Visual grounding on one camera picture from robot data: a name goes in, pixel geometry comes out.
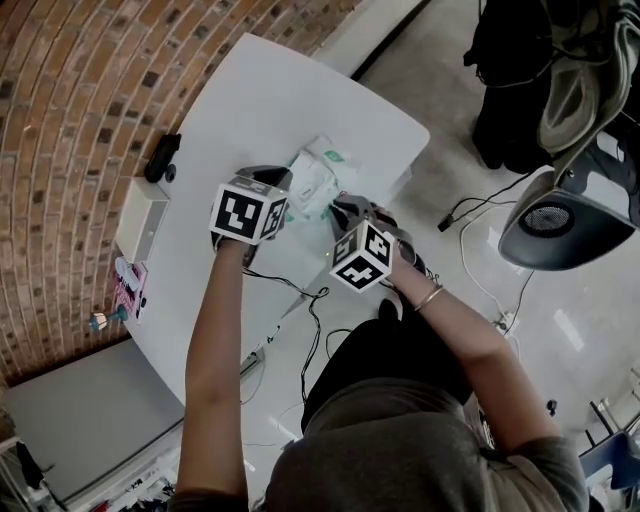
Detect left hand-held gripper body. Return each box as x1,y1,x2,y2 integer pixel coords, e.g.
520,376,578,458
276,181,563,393
208,174,290,246

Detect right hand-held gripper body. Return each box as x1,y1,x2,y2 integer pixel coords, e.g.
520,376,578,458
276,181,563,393
328,209,419,292

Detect white green wet wipe pack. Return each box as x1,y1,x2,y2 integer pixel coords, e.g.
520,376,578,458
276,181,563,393
284,133,361,221

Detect person's left forearm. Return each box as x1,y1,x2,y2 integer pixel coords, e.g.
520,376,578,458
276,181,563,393
177,239,256,499

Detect person's right forearm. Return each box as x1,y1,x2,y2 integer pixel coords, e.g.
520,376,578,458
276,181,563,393
392,259,564,451

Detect black oblong case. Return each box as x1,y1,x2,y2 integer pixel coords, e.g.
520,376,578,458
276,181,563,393
143,133,182,182

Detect white rectangular box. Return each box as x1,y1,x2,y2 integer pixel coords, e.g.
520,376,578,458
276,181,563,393
115,175,171,264

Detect person's black trousers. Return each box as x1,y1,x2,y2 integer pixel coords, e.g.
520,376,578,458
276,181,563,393
299,309,476,436

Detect white handheld fan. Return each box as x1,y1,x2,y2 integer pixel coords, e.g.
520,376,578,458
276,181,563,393
114,256,144,289

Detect pink box with bottle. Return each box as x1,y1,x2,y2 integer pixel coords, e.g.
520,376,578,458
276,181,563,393
113,259,150,321

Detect white power strip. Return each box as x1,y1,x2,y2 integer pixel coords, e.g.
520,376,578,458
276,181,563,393
492,310,522,332

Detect small blue desk lamp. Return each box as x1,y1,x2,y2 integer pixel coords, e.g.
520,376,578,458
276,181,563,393
88,307,130,332

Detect grey swivel chair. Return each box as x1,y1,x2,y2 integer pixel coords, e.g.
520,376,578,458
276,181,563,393
497,132,640,271

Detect person's grey shirt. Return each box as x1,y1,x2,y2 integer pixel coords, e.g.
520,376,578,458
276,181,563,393
169,377,591,512

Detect grey cabinet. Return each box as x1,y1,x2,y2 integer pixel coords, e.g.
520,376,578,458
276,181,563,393
0,339,186,504

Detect blue chair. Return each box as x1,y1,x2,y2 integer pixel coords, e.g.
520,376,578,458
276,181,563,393
579,432,640,501

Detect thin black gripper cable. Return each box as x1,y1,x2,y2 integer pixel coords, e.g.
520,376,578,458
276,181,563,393
242,267,351,401

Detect gold bracelet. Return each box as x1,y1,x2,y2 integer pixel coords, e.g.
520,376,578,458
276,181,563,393
413,283,445,312

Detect black power adapter with cable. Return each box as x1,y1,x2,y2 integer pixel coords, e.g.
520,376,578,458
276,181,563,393
437,197,516,232

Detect white floor cable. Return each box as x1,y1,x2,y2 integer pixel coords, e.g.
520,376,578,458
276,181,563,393
459,214,536,331

